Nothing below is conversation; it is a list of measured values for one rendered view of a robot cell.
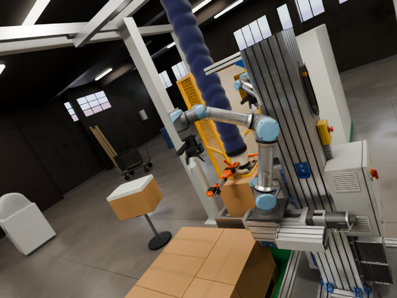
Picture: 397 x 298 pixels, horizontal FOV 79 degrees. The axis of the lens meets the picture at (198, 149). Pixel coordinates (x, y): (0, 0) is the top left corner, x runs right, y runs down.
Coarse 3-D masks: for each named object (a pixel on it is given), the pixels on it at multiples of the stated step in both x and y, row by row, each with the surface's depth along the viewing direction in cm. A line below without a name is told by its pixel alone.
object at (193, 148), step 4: (192, 136) 135; (184, 140) 134; (188, 140) 135; (192, 140) 133; (188, 144) 136; (192, 144) 134; (196, 144) 135; (200, 144) 138; (188, 148) 136; (192, 148) 133; (196, 148) 136; (200, 148) 137; (188, 152) 137; (192, 152) 136; (196, 152) 133; (200, 152) 137; (192, 156) 137; (196, 156) 134
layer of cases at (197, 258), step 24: (192, 240) 251; (216, 240) 234; (240, 240) 220; (168, 264) 231; (192, 264) 217; (216, 264) 205; (240, 264) 194; (264, 264) 215; (144, 288) 215; (168, 288) 203; (192, 288) 192; (216, 288) 182; (240, 288) 182; (264, 288) 208
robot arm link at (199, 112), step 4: (192, 108) 131; (196, 108) 129; (200, 108) 128; (204, 108) 132; (184, 112) 131; (188, 112) 130; (192, 112) 129; (196, 112) 128; (200, 112) 128; (204, 112) 129; (188, 116) 129; (192, 116) 129; (196, 116) 129; (200, 116) 129; (204, 116) 130; (188, 120) 130; (192, 120) 130; (196, 120) 131
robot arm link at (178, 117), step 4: (176, 112) 130; (180, 112) 130; (172, 116) 130; (176, 116) 130; (180, 116) 130; (184, 116) 130; (172, 120) 132; (176, 120) 130; (180, 120) 130; (184, 120) 130; (176, 124) 131; (180, 124) 131; (184, 124) 131; (188, 124) 133; (176, 128) 133; (180, 128) 131; (184, 128) 132
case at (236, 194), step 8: (256, 168) 248; (240, 176) 245; (256, 176) 235; (224, 184) 243; (232, 184) 237; (240, 184) 232; (248, 184) 227; (224, 192) 246; (232, 192) 241; (240, 192) 236; (248, 192) 231; (224, 200) 252; (232, 200) 246; (240, 200) 241; (248, 200) 236; (232, 208) 251; (240, 208) 245
